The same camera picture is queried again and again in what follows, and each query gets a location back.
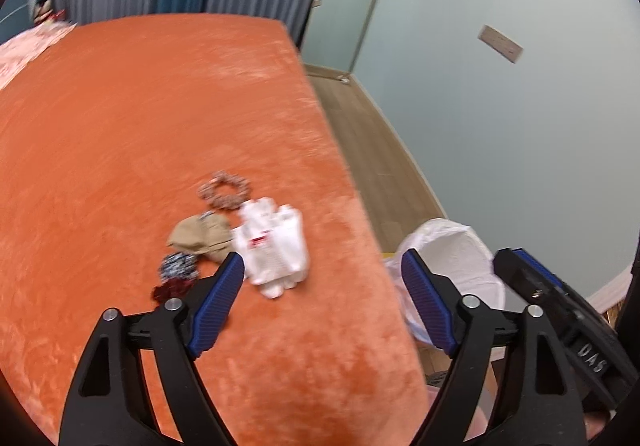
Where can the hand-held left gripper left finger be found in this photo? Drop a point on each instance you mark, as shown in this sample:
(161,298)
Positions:
(217,308)

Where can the wall switch panel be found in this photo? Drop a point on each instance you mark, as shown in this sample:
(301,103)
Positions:
(500,43)

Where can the standing floor mirror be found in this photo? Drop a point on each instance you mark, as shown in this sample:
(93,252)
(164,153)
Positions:
(345,10)

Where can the pink scrunchie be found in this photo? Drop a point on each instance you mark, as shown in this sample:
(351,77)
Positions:
(210,191)

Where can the dark red scrunchie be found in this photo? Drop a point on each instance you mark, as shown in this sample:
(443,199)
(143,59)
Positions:
(170,291)

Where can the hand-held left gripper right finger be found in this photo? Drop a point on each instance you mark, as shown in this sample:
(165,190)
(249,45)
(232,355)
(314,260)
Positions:
(430,306)

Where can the white-lined yellow trash bin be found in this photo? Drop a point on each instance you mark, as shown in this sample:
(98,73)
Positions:
(460,261)

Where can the black and white patterned scrunchie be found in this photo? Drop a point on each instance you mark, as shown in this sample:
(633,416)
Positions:
(177,266)

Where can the white plastic packet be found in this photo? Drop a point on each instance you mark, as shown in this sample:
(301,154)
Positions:
(275,246)

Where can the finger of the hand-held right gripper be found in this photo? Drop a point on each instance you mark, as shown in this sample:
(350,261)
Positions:
(525,283)
(544,268)

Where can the small doll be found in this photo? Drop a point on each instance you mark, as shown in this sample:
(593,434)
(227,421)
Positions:
(45,10)

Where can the pink quilt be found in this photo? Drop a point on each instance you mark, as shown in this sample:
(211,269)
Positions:
(30,50)

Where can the beige cloth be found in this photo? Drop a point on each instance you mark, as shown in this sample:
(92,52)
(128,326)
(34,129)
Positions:
(200,236)

